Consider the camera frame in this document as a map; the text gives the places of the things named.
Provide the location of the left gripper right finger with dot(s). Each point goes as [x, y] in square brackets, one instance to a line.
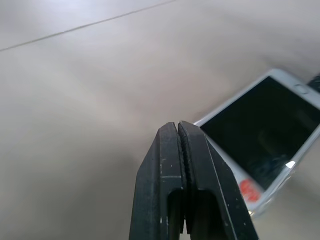
[212, 195]

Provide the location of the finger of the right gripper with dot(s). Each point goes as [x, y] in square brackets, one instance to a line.
[315, 82]

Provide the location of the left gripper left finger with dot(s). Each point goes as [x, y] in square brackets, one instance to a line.
[155, 187]

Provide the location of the clear phone case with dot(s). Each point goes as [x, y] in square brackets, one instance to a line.
[271, 200]

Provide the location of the white smartphone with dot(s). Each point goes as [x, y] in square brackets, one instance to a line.
[262, 130]

